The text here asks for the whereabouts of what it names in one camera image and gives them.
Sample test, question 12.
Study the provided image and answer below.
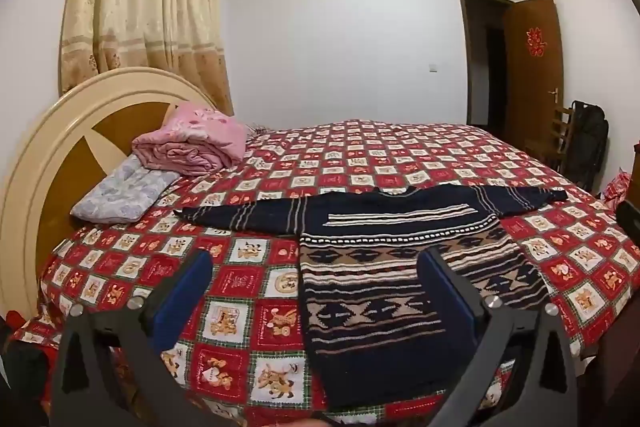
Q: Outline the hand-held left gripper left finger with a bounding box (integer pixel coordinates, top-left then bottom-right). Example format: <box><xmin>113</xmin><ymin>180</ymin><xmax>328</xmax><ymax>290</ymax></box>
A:
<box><xmin>50</xmin><ymin>249</ymin><xmax>216</xmax><ymax>427</ymax></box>

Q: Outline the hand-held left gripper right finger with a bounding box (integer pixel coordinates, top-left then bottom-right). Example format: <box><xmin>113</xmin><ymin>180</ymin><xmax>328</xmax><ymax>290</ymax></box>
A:
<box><xmin>415</xmin><ymin>247</ymin><xmax>583</xmax><ymax>427</ymax></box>

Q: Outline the navy patterned knit sweater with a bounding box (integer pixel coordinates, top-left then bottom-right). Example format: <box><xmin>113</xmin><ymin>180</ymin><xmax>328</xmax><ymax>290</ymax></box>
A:
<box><xmin>172</xmin><ymin>184</ymin><xmax>568</xmax><ymax>413</ymax></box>

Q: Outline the grey floral pillow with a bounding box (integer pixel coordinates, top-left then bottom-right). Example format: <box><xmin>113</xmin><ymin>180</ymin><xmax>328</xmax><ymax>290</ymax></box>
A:
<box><xmin>70</xmin><ymin>153</ymin><xmax>181</xmax><ymax>224</ymax></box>

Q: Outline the pink folded blanket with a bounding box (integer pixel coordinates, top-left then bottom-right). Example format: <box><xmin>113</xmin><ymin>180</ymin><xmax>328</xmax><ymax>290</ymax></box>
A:
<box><xmin>131</xmin><ymin>102</ymin><xmax>247</xmax><ymax>178</ymax></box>

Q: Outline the red cloth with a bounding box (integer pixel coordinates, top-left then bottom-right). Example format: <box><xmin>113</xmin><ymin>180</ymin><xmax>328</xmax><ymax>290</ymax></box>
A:
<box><xmin>0</xmin><ymin>307</ymin><xmax>61</xmax><ymax>360</ymax></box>

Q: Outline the red checked bear bedspread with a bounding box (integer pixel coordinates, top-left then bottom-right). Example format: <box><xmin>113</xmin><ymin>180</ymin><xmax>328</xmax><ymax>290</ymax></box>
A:
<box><xmin>10</xmin><ymin>119</ymin><xmax>640</xmax><ymax>427</ymax></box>

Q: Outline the wooden chair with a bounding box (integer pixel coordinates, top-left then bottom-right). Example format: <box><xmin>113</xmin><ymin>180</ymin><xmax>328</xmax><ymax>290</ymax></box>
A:
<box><xmin>547</xmin><ymin>104</ymin><xmax>576</xmax><ymax>172</ymax></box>

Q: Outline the cream and brown headboard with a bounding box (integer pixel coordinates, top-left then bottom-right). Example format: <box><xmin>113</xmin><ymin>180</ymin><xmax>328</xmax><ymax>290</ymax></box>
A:
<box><xmin>0</xmin><ymin>67</ymin><xmax>216</xmax><ymax>318</ymax></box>

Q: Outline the red patterned bag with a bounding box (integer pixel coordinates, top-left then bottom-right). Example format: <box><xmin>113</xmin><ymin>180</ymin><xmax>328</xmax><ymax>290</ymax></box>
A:
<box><xmin>602</xmin><ymin>169</ymin><xmax>632</xmax><ymax>210</ymax></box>

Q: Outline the black bag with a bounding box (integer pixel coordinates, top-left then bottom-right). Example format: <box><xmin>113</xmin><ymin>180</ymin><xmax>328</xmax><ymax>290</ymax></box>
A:
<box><xmin>562</xmin><ymin>99</ymin><xmax>610</xmax><ymax>192</ymax></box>

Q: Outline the brown wooden door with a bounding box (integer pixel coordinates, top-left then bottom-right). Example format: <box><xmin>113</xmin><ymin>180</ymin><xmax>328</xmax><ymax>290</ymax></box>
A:
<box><xmin>502</xmin><ymin>0</ymin><xmax>563</xmax><ymax>158</ymax></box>

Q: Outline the red paper door decoration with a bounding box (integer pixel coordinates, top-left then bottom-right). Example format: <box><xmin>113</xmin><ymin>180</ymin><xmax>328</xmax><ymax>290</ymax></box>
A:
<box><xmin>525</xmin><ymin>26</ymin><xmax>546</xmax><ymax>58</ymax></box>

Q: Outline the beige patterned curtain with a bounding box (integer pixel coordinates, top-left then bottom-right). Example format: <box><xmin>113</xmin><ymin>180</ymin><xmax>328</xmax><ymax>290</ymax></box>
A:
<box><xmin>59</xmin><ymin>0</ymin><xmax>235</xmax><ymax>115</ymax></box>

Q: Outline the dark wooden door frame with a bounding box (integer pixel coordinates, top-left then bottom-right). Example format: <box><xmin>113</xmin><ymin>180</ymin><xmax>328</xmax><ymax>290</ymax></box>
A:
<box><xmin>459</xmin><ymin>0</ymin><xmax>513</xmax><ymax>130</ymax></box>

